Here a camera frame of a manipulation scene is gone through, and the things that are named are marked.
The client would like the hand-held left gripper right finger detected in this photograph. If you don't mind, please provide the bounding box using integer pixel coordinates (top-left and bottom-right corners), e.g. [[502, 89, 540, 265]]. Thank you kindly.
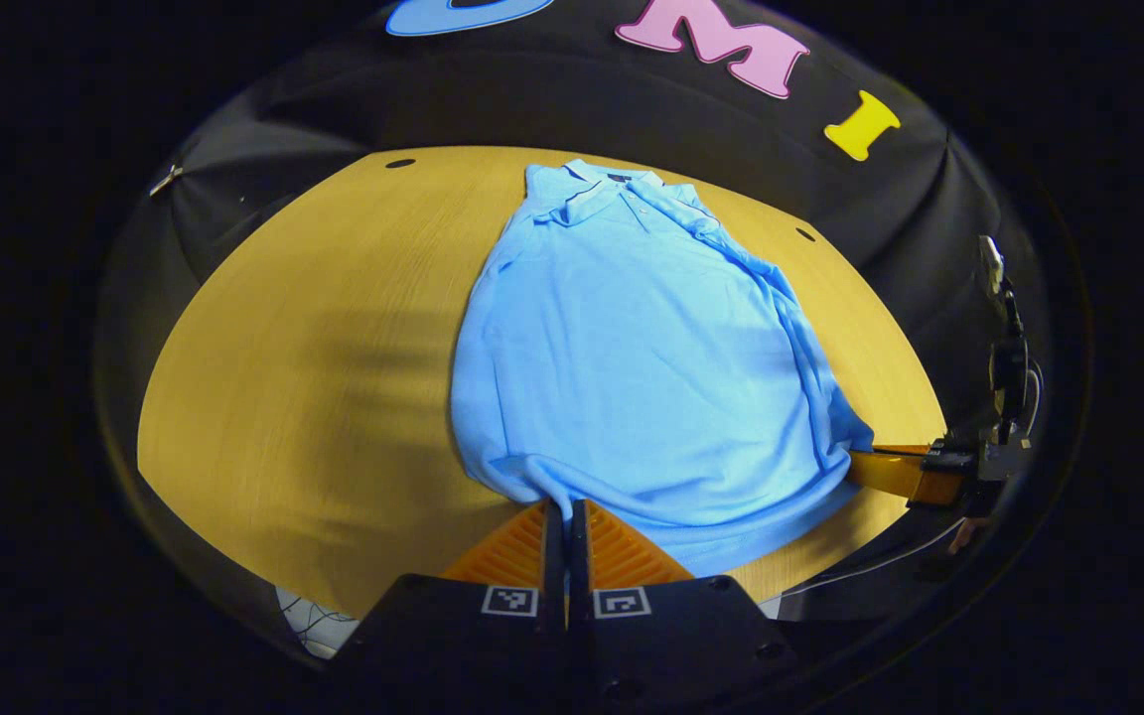
[[569, 499, 803, 701]]

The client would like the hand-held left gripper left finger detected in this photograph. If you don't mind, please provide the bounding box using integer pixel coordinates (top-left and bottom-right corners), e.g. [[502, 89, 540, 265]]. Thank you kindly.
[[329, 500, 569, 701]]

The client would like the light blue T-shirt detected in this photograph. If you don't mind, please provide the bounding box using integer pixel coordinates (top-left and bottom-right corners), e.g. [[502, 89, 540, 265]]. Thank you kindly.
[[450, 159, 876, 579]]

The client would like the thin white cable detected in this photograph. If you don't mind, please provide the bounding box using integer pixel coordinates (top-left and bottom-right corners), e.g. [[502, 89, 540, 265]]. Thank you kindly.
[[781, 516, 968, 599]]

